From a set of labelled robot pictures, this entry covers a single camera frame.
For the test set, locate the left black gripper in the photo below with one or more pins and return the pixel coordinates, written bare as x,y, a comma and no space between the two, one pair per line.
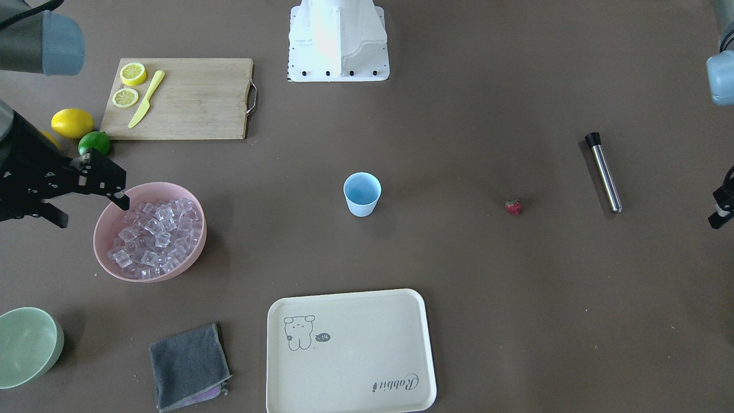
723,205

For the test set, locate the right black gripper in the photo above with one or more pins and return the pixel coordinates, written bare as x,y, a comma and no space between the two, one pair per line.
35,173

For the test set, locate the clear ice cubes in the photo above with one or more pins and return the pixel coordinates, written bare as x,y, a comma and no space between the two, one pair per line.
156,239

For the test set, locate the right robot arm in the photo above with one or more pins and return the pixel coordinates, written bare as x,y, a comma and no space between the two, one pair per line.
38,40

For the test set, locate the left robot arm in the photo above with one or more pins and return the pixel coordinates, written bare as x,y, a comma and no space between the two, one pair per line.
720,76

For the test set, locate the light blue plastic cup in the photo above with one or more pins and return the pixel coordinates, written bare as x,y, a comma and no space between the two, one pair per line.
362,191

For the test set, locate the green lime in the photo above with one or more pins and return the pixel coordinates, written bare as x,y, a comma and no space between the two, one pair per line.
95,140

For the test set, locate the whole yellow lemon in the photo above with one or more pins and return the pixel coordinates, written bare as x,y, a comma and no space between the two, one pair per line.
72,123

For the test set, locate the pink bowl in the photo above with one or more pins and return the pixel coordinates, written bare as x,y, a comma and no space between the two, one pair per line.
109,222

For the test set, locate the yellow plastic knife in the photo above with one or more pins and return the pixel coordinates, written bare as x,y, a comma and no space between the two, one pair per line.
144,106

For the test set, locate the lower lemon slice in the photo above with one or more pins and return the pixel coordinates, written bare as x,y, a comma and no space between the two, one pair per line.
125,97

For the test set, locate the lemon slice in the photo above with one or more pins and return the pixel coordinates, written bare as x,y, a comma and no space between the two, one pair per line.
125,97
133,74

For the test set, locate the upper lemon slice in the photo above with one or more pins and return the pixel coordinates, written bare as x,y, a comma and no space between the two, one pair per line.
133,74

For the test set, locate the mint green bowl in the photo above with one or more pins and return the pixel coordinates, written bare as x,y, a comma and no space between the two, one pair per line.
31,343

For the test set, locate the steel muddler black tip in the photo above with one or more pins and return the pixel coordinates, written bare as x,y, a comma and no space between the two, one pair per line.
594,142

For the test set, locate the wooden cutting board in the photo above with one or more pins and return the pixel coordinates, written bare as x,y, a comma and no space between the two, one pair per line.
198,98

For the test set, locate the brown table mat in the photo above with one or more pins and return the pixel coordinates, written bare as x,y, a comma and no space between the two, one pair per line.
566,307

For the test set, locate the grey folded cloth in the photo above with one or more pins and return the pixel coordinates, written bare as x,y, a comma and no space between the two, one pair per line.
189,368

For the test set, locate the red strawberry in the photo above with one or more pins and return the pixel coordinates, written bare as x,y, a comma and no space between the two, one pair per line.
514,207

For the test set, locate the cream rabbit tray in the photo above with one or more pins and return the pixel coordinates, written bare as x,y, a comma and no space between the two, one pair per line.
350,352

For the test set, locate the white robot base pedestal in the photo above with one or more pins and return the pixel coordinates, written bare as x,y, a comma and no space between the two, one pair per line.
337,41

